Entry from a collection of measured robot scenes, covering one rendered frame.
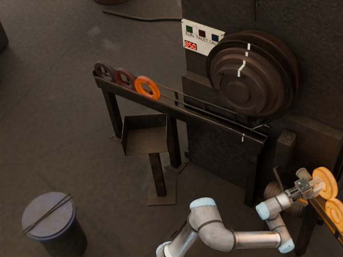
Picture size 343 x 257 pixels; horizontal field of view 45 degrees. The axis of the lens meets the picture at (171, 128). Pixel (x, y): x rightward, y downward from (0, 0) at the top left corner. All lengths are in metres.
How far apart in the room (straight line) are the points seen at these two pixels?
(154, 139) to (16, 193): 1.27
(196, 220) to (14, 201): 1.75
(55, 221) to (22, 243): 0.58
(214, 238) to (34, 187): 1.81
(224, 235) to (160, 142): 0.87
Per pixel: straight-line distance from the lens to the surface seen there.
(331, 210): 2.13
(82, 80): 3.95
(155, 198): 2.96
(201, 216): 1.83
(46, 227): 2.54
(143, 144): 2.49
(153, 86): 2.58
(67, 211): 2.54
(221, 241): 1.81
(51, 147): 3.47
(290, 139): 2.24
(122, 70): 2.71
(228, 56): 1.97
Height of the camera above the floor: 2.51
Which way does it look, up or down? 49 degrees down
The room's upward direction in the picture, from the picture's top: 8 degrees counter-clockwise
